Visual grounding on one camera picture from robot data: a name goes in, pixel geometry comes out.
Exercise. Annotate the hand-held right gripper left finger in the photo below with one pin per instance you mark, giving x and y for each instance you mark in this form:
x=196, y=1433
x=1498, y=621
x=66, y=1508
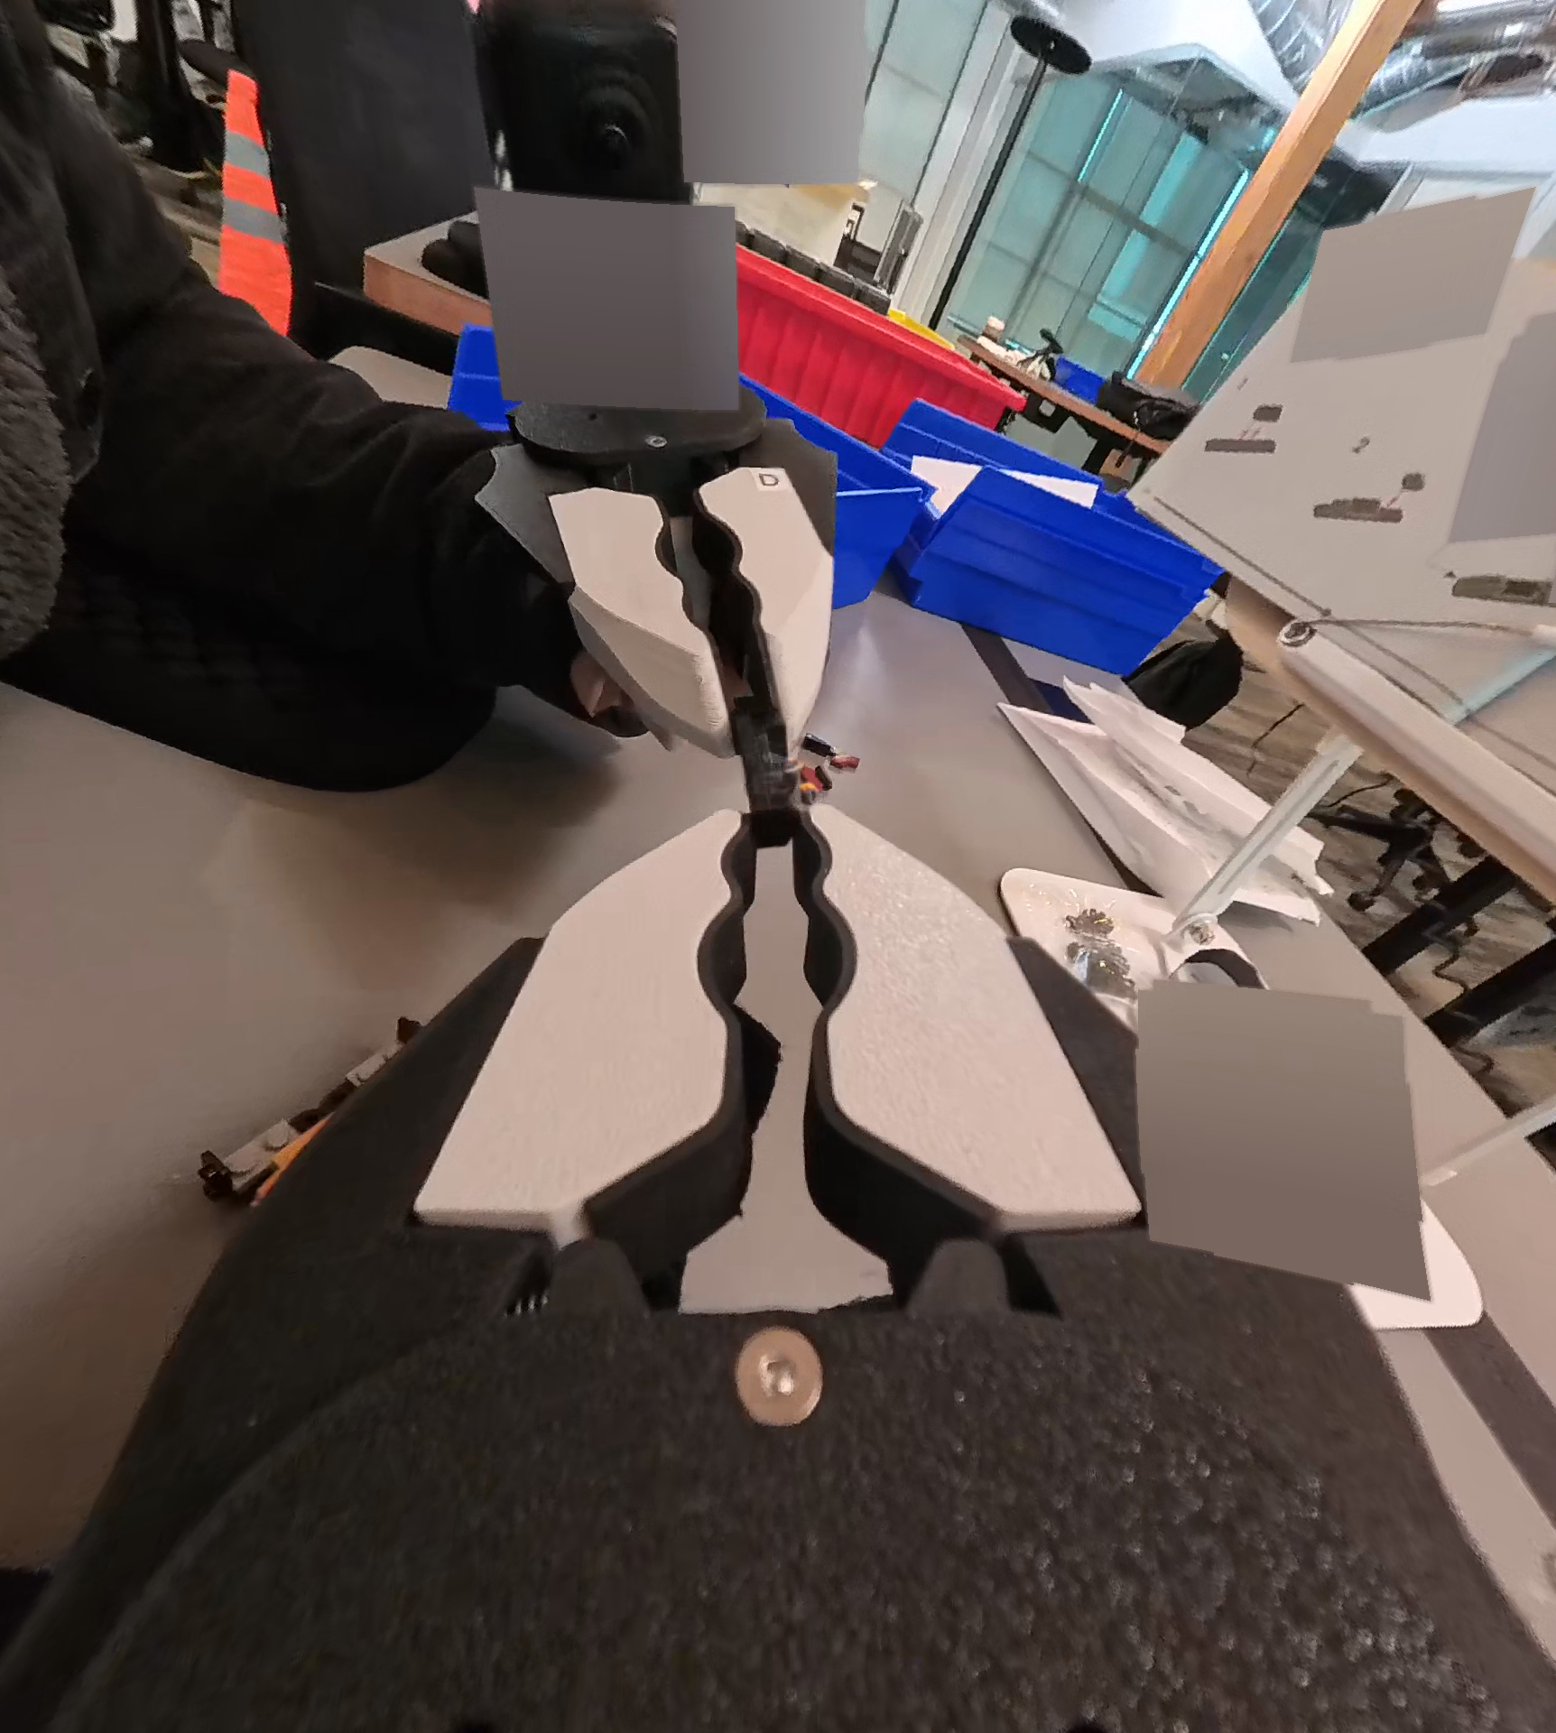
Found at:
x=589, y=1030

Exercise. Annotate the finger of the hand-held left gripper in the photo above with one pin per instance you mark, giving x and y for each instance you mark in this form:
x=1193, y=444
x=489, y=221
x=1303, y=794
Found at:
x=630, y=597
x=786, y=583

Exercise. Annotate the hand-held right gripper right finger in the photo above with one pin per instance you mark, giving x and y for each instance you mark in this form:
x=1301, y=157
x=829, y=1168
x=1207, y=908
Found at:
x=955, y=1030

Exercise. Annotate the long black brick plate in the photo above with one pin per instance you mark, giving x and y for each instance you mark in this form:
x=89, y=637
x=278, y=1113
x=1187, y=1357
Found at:
x=772, y=800

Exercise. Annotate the orange and black brick assembly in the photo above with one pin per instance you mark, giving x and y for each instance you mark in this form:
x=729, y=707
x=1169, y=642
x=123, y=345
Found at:
x=304, y=1132

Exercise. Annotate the person's left forearm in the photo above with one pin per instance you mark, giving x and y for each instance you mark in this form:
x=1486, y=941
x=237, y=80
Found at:
x=251, y=542

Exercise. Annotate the grey desk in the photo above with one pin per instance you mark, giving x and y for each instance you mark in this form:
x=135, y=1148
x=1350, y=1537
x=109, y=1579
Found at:
x=115, y=949

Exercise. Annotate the person's left hand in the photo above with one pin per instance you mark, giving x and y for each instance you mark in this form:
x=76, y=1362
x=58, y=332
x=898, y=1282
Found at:
x=616, y=711

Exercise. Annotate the blue storage bin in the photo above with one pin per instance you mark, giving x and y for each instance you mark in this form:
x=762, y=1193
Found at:
x=1063, y=536
x=872, y=542
x=1077, y=623

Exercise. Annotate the clear bag of small parts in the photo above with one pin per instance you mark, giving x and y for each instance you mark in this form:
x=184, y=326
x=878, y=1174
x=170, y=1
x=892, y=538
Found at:
x=1096, y=949

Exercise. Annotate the white paper sheet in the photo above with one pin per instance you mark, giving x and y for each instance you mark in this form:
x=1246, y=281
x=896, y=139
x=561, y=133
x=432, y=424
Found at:
x=994, y=481

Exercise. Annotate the red storage bin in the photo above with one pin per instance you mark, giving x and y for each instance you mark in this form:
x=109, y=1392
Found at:
x=847, y=353

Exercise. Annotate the grey black-edged plastic part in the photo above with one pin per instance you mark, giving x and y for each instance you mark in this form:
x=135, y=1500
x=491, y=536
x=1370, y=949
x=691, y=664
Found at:
x=1213, y=965

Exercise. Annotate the white plastic bags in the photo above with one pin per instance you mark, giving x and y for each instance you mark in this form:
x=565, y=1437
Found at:
x=1157, y=800

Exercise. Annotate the background table with items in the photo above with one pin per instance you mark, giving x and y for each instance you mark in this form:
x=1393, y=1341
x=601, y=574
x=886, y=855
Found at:
x=1063, y=393

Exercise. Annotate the black standing panel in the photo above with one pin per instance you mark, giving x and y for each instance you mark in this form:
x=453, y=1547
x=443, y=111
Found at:
x=373, y=162

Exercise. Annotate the metal stand rod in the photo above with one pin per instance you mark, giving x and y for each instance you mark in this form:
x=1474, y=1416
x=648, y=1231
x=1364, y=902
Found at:
x=1537, y=1118
x=1279, y=827

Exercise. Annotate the orange safety cone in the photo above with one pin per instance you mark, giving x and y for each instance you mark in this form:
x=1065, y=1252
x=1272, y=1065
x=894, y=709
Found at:
x=251, y=204

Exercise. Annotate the black floor lamp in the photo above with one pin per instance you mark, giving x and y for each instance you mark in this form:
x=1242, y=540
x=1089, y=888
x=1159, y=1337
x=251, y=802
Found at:
x=994, y=176

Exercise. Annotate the black office chair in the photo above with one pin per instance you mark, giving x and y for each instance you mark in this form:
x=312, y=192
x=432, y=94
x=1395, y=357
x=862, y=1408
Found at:
x=1401, y=841

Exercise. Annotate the white stand tray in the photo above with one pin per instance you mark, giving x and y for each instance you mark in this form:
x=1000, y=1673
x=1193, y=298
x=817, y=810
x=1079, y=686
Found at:
x=1468, y=759

